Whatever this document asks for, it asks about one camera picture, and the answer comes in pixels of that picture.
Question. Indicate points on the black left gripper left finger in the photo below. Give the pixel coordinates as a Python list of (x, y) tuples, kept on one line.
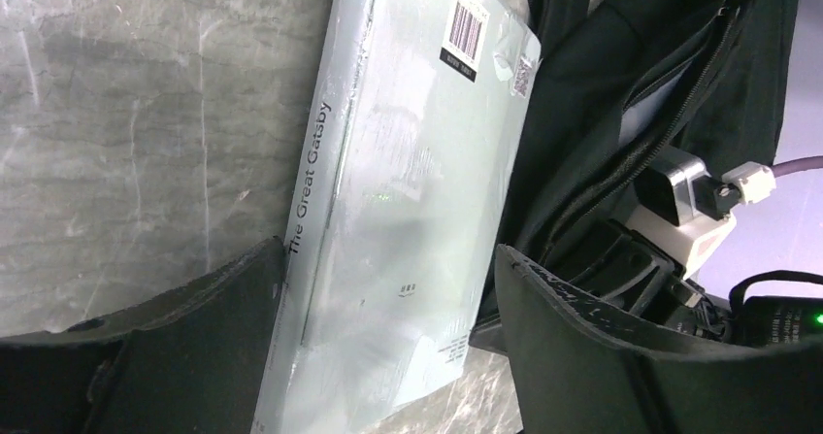
[(189, 360)]

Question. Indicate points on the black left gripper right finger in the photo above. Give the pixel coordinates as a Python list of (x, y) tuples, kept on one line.
[(582, 365)]

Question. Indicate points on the grey notebook with label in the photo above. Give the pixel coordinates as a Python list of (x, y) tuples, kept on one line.
[(417, 114)]

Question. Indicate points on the black student backpack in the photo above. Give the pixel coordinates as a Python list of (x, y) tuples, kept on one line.
[(618, 82)]

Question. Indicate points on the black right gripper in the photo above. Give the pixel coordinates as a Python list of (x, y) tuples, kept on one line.
[(622, 268)]

